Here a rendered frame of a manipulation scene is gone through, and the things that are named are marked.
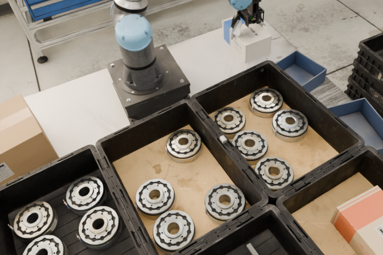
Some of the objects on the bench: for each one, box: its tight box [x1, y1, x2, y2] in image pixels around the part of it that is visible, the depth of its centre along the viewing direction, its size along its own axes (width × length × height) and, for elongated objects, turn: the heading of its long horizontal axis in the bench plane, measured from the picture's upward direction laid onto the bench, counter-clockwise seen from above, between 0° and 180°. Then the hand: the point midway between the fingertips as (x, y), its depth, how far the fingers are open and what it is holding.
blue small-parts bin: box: [275, 50, 327, 93], centre depth 136 cm, size 20×15×7 cm
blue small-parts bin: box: [327, 98, 383, 155], centre depth 117 cm, size 20×15×7 cm
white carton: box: [222, 17, 272, 63], centre depth 154 cm, size 20×12×9 cm, turn 29°
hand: (245, 33), depth 152 cm, fingers closed on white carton, 13 cm apart
